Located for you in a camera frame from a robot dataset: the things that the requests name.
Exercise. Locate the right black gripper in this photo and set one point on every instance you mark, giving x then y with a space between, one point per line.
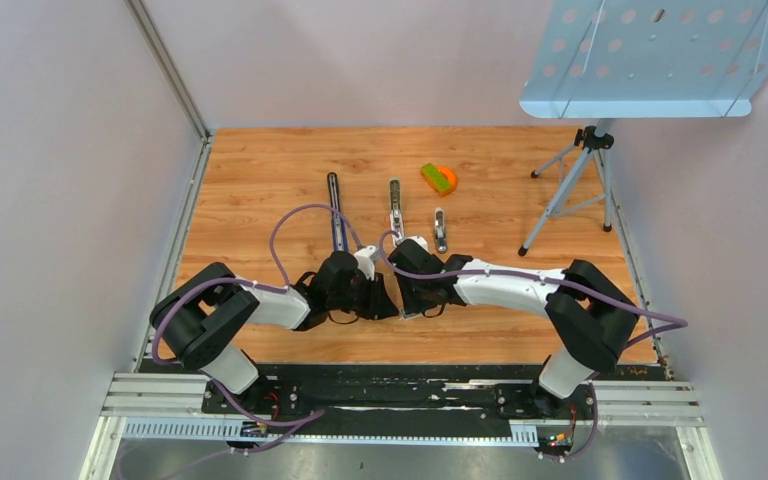
411 305

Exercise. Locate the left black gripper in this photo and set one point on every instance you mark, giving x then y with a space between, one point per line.
378 302

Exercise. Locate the beige grey stapler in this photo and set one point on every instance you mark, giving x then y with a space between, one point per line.
396 214

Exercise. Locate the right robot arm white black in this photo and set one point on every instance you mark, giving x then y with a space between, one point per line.
592 317

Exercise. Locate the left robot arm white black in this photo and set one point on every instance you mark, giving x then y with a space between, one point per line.
200 319

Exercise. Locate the small silver stapler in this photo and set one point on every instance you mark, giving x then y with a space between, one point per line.
439 231

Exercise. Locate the green orange tape dispenser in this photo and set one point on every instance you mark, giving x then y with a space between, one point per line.
441 179

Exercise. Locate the grey tripod stand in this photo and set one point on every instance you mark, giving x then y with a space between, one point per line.
591 144

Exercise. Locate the light blue perforated tray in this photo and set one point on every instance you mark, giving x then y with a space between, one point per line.
649 59

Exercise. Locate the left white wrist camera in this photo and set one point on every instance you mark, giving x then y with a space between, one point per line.
366 258

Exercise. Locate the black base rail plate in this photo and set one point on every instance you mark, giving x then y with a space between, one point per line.
415 399

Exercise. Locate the white slotted cable duct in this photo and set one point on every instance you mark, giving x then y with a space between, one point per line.
520 435

